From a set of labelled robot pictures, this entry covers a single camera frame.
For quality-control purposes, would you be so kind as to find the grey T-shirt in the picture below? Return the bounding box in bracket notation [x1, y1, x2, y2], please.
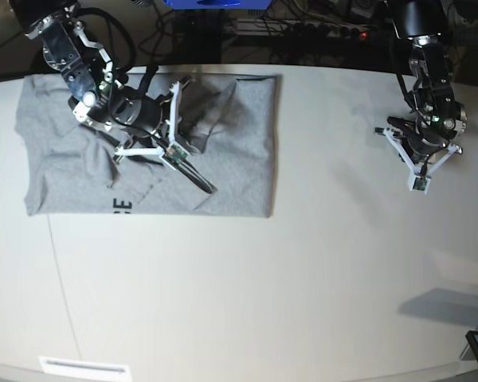
[15, 74, 277, 218]

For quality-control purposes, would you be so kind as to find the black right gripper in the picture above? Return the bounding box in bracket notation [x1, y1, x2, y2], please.
[152, 95, 216, 194]

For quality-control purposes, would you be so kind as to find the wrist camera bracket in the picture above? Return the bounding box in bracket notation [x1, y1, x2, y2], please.
[374, 127, 463, 194]
[114, 76, 194, 172]

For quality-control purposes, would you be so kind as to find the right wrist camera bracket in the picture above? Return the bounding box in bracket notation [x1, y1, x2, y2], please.
[114, 76, 194, 172]

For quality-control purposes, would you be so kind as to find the blue plastic mount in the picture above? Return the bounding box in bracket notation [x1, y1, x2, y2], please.
[163, 0, 272, 10]

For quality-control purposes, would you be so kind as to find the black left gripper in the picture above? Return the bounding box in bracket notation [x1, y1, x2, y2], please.
[398, 131, 449, 165]

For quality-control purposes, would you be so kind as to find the white label strip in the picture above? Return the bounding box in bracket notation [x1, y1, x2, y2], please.
[39, 357, 131, 379]

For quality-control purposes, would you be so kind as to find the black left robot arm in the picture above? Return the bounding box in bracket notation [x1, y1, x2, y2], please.
[385, 1, 467, 166]

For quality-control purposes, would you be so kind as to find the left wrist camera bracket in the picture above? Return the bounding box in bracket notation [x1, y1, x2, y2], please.
[374, 127, 463, 194]

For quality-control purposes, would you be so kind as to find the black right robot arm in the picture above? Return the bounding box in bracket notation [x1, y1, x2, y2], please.
[10, 1, 214, 193]

